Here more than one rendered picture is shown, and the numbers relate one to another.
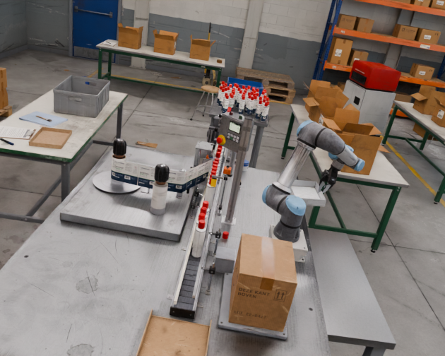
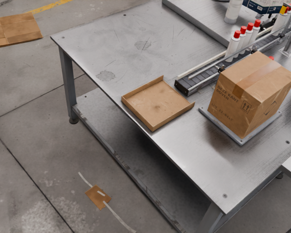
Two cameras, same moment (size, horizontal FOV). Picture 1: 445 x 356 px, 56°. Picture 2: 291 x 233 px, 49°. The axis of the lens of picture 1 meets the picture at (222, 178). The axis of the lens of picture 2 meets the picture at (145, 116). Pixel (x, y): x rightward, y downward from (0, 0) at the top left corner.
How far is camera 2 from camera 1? 79 cm
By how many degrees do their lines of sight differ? 41
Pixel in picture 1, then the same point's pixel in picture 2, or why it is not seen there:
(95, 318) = (129, 64)
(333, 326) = not seen: outside the picture
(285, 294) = (250, 107)
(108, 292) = (150, 55)
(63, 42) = not seen: outside the picture
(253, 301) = (226, 101)
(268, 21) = not seen: outside the picture
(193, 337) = (175, 105)
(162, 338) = (156, 95)
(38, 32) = not seen: outside the picture
